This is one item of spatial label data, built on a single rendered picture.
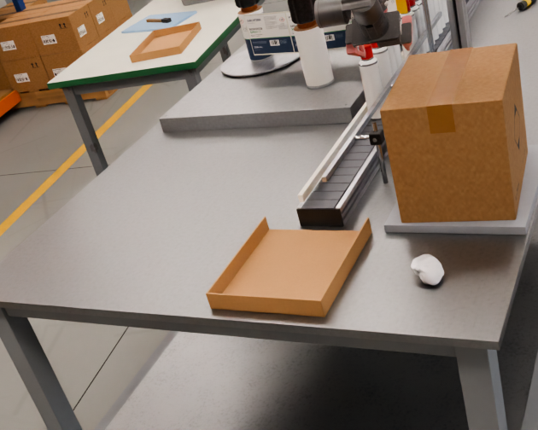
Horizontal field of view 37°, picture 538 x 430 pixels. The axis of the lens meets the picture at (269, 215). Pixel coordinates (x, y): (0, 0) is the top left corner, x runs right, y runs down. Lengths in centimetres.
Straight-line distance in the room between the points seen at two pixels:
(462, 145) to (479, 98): 10
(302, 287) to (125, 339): 165
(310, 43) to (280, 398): 105
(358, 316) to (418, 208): 31
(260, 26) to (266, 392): 123
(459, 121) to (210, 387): 123
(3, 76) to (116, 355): 365
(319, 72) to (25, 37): 392
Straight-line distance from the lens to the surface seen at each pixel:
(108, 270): 195
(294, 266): 172
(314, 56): 247
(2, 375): 334
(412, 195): 171
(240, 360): 251
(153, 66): 349
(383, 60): 221
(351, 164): 198
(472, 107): 159
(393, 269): 164
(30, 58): 621
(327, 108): 234
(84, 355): 322
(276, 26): 276
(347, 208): 184
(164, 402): 247
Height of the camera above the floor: 175
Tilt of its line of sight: 28 degrees down
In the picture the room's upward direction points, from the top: 16 degrees counter-clockwise
